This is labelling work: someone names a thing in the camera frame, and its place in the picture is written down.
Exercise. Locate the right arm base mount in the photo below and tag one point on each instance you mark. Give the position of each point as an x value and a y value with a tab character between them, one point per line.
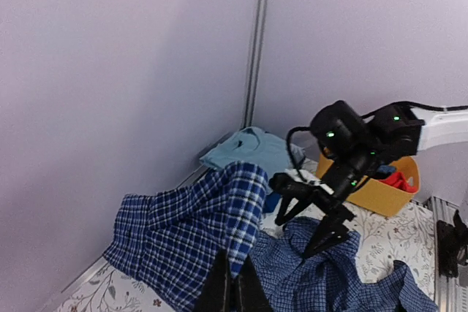
451	241

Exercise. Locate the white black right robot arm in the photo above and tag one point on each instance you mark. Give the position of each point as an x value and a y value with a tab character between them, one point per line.
358	146

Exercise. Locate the folded royal blue garment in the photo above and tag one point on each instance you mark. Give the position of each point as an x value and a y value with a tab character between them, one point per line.
271	202

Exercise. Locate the floral patterned table cloth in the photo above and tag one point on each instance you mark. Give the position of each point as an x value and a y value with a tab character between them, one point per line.
407	237

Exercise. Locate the orange garment in basket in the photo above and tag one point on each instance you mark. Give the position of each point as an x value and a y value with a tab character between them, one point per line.
398	181

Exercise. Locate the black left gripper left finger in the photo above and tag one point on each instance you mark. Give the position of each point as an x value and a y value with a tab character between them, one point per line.
218	292

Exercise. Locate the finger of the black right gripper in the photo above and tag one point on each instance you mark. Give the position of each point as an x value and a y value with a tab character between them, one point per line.
330	232
296	197

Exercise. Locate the grey blue garment in basket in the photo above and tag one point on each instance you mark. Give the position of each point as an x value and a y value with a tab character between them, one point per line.
384	171

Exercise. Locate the yellow plastic laundry basket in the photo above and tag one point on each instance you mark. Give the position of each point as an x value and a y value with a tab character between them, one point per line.
379	197

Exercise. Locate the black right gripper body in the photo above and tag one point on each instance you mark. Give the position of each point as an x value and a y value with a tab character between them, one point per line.
345	176

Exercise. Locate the blue checkered button shirt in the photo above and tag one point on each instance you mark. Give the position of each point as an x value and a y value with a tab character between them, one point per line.
169	241

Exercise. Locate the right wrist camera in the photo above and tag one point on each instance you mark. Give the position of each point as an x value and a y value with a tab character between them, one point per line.
308	178

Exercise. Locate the right aluminium frame post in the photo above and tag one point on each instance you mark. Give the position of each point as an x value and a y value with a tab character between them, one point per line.
254	62

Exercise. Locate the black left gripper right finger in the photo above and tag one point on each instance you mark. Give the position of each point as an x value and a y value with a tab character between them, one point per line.
249	294

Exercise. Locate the folded light blue t-shirt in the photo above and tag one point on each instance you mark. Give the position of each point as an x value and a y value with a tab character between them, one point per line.
252	145

